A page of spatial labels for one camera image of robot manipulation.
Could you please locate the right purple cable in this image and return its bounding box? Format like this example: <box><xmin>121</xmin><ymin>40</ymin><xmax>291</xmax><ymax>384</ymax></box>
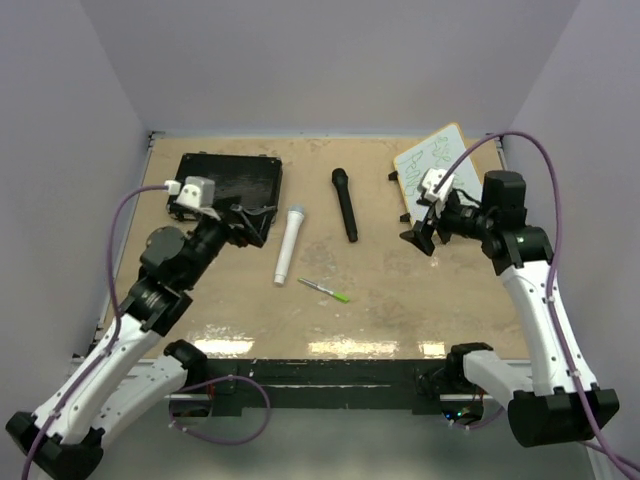
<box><xmin>434</xmin><ymin>130</ymin><xmax>640</xmax><ymax>480</ymax></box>

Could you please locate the green whiteboard marker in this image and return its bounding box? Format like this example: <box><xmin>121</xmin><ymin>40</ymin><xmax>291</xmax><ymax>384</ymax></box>
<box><xmin>297</xmin><ymin>278</ymin><xmax>350</xmax><ymax>304</ymax></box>

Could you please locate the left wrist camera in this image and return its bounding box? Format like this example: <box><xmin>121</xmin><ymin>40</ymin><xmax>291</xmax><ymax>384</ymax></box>
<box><xmin>164</xmin><ymin>176</ymin><xmax>221</xmax><ymax>220</ymax></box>

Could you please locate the aluminium table frame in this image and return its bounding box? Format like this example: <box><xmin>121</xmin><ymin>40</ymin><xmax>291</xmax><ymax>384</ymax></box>
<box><xmin>39</xmin><ymin>130</ymin><xmax>616</xmax><ymax>480</ymax></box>

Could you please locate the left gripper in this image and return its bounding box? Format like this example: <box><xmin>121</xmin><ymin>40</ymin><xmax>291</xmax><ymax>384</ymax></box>
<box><xmin>182</xmin><ymin>196</ymin><xmax>277</xmax><ymax>288</ymax></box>

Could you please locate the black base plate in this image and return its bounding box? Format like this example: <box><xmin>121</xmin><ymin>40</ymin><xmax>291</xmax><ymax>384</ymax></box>
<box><xmin>148</xmin><ymin>357</ymin><xmax>506</xmax><ymax>419</ymax></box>

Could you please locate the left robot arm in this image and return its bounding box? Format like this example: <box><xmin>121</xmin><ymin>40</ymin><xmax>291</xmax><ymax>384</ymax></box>
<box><xmin>6</xmin><ymin>205</ymin><xmax>271</xmax><ymax>479</ymax></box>

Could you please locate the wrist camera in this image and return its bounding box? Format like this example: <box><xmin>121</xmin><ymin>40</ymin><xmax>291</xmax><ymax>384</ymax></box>
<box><xmin>418</xmin><ymin>168</ymin><xmax>454</xmax><ymax>215</ymax></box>
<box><xmin>164</xmin><ymin>176</ymin><xmax>221</xmax><ymax>220</ymax></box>

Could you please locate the black microphone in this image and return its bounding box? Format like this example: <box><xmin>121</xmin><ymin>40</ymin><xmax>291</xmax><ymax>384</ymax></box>
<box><xmin>331</xmin><ymin>168</ymin><xmax>358</xmax><ymax>243</ymax></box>

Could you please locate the yellow framed whiteboard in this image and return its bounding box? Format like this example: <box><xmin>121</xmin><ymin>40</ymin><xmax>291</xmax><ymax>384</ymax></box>
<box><xmin>388</xmin><ymin>122</ymin><xmax>482</xmax><ymax>225</ymax></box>

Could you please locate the white microphone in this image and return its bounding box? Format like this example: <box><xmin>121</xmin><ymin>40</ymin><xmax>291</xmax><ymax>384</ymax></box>
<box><xmin>273</xmin><ymin>205</ymin><xmax>305</xmax><ymax>287</ymax></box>

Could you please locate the wire whiteboard stand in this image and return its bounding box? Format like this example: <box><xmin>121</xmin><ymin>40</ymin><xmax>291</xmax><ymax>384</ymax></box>
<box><xmin>386</xmin><ymin>170</ymin><xmax>413</xmax><ymax>224</ymax></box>

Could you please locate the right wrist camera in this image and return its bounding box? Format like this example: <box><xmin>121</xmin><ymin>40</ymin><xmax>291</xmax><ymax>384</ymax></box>
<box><xmin>418</xmin><ymin>168</ymin><xmax>454</xmax><ymax>215</ymax></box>

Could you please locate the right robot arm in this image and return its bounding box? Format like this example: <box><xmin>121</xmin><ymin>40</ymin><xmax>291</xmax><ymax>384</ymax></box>
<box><xmin>401</xmin><ymin>168</ymin><xmax>620</xmax><ymax>447</ymax></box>

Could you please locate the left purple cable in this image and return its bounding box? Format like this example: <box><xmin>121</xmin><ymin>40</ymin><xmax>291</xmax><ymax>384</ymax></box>
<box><xmin>19</xmin><ymin>184</ymin><xmax>274</xmax><ymax>480</ymax></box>

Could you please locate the purple cable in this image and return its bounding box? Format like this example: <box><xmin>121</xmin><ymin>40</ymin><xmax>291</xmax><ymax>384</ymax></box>
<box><xmin>434</xmin><ymin>130</ymin><xmax>640</xmax><ymax>480</ymax></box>
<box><xmin>19</xmin><ymin>184</ymin><xmax>274</xmax><ymax>480</ymax></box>

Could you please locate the black case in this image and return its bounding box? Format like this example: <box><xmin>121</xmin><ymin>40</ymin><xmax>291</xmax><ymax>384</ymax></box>
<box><xmin>175</xmin><ymin>152</ymin><xmax>283</xmax><ymax>240</ymax></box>

